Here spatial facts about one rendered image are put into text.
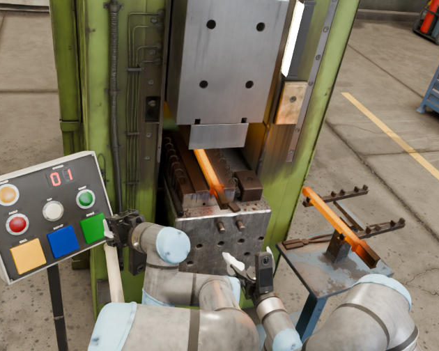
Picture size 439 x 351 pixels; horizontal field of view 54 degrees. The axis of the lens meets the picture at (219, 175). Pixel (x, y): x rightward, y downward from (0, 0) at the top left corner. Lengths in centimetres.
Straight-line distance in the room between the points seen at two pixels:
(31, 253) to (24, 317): 117
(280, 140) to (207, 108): 46
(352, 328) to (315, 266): 93
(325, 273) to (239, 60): 91
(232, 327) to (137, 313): 13
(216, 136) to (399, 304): 78
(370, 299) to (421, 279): 217
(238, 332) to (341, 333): 30
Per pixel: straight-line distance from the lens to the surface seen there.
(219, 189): 154
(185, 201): 156
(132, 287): 208
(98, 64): 140
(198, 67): 130
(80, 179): 133
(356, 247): 154
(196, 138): 141
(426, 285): 307
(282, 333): 117
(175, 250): 96
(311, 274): 176
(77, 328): 237
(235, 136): 145
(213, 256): 173
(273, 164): 178
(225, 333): 61
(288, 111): 164
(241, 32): 130
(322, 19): 157
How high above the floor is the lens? 194
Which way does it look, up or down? 35 degrees down
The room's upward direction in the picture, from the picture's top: 10 degrees clockwise
